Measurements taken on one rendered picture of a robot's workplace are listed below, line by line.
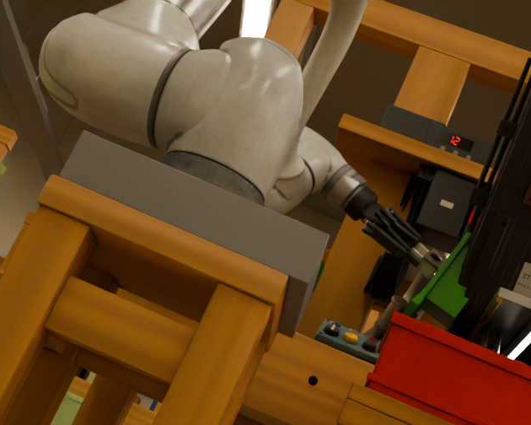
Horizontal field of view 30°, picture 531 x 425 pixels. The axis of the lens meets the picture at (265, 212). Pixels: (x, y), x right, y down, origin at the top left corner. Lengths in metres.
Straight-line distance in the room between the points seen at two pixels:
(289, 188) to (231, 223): 0.80
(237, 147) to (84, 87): 0.25
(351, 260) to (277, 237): 1.18
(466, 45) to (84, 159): 1.56
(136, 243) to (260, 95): 0.29
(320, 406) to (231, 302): 0.53
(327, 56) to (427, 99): 0.63
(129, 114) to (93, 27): 0.14
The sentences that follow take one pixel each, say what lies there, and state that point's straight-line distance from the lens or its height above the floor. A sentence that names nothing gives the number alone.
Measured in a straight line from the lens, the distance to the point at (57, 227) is 1.22.
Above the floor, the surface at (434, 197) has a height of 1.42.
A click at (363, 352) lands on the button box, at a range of 1.69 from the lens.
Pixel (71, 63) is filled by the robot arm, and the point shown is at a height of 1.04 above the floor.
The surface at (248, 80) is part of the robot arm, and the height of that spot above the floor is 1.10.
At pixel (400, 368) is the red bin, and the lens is 1.39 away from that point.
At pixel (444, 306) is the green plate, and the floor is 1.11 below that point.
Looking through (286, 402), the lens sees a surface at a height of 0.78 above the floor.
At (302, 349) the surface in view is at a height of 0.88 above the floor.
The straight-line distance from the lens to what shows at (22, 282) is 1.21.
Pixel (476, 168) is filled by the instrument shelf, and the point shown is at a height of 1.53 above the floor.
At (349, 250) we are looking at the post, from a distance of 2.37.
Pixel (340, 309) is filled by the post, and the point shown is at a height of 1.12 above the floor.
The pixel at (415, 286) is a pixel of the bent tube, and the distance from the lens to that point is 2.13.
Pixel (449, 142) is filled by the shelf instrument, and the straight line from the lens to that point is 2.40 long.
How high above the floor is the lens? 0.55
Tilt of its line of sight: 18 degrees up
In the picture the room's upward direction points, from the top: 25 degrees clockwise
